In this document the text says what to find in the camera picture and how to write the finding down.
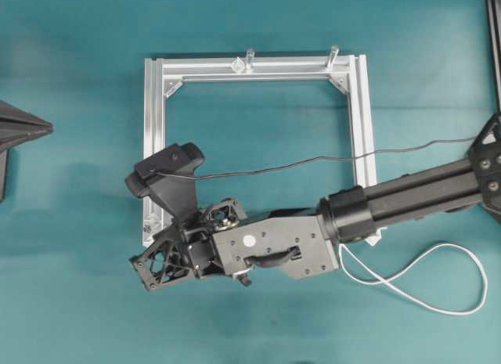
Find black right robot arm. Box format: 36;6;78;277
125;114;500;291

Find clear acrylic pin left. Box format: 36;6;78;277
245;49;255;73

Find black metal stand right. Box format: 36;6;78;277
485;0;500;112

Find black right camera cable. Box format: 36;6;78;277
156;136;477;181

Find clear acrylic pin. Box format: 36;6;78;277
245;49;255;73
326;45;339;68

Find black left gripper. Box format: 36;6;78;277
0;101;52;202

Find white ethernet cable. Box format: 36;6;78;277
339;243;489;315

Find square aluminium extrusion frame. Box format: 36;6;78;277
139;55;381;247

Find clear acrylic pin right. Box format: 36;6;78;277
326;45;339;68

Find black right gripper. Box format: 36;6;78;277
130;198;247;292

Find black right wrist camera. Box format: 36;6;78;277
125;142;205;222

